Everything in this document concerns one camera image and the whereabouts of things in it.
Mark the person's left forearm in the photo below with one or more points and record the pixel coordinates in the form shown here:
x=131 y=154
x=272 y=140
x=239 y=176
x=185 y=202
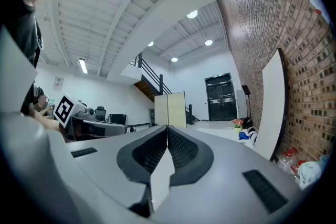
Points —
x=46 y=120

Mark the black double door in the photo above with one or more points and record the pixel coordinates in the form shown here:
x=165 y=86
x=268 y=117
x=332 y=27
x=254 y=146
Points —
x=221 y=102

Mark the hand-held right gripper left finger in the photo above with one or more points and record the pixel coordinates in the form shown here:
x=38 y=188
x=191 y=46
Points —
x=105 y=165

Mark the ceiling tube light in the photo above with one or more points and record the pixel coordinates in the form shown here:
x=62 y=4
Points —
x=83 y=65

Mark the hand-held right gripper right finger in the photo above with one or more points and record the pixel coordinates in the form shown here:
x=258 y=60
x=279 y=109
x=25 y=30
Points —
x=223 y=165

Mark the grey projector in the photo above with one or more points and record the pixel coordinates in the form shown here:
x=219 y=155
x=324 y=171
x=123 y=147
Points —
x=85 y=114

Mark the round ceiling light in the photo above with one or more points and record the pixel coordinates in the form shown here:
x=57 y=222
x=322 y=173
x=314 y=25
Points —
x=150 y=43
x=174 y=59
x=208 y=42
x=192 y=14

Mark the black music stand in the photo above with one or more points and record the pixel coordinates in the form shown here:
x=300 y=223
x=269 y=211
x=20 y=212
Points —
x=246 y=89

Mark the pale blue cloth bundle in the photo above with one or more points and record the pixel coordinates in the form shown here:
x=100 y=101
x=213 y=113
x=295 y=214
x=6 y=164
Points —
x=312 y=171

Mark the artificial flowers white pot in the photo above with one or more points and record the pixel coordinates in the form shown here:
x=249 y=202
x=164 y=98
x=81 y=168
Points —
x=237 y=123

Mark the white round helmet device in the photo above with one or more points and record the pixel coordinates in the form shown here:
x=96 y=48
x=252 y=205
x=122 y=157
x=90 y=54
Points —
x=253 y=135

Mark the staircase with black railing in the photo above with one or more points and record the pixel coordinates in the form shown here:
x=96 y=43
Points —
x=147 y=89

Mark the clear plastic bottle red cap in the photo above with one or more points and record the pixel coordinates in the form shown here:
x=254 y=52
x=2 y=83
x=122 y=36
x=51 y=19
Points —
x=296 y=169
x=288 y=157

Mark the large white leaning board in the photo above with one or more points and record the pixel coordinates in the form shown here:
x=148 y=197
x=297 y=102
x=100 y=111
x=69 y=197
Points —
x=271 y=102

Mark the white wall paper sheet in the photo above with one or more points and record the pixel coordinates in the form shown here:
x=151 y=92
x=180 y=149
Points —
x=319 y=1

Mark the black office chair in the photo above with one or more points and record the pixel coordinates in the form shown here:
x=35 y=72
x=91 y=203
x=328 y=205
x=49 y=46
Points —
x=100 y=112

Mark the beige folding screen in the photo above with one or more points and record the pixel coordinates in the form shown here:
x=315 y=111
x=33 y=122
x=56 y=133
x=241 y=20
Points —
x=170 y=110

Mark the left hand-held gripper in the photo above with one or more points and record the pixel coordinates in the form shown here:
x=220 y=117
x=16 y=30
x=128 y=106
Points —
x=64 y=110

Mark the black rectangular panel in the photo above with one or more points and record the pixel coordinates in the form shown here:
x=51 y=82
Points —
x=118 y=118

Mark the white wall poster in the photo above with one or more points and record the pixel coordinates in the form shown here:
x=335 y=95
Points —
x=58 y=83

